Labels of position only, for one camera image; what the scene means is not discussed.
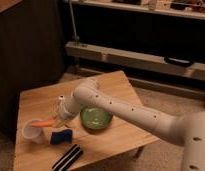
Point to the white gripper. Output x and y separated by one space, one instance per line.
61 116

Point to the orange pepper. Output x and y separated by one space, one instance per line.
45 123

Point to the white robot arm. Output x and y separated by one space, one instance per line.
185 130

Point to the green ceramic bowl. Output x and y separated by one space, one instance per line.
95 118

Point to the white ceramic cup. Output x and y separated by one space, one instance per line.
34 134

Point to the blue sponge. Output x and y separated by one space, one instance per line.
62 136

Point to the small white patterned bottle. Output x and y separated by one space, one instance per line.
61 98

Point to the black white striped cloth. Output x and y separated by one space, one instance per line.
64 163

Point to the wooden table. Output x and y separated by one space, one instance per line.
118 138

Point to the long metal case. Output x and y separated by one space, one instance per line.
134 60

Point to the metal pole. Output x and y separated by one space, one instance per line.
76 38

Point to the cluttered upper shelf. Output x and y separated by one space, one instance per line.
138 8

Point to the black case handle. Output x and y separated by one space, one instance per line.
178 62

